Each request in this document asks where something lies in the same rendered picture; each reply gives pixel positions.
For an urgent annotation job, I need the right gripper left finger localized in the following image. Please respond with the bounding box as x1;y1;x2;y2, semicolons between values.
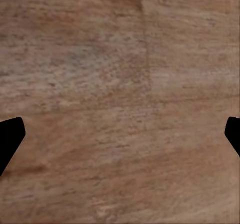
0;117;26;176

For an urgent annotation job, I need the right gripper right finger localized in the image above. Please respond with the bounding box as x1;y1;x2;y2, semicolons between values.
225;117;240;156

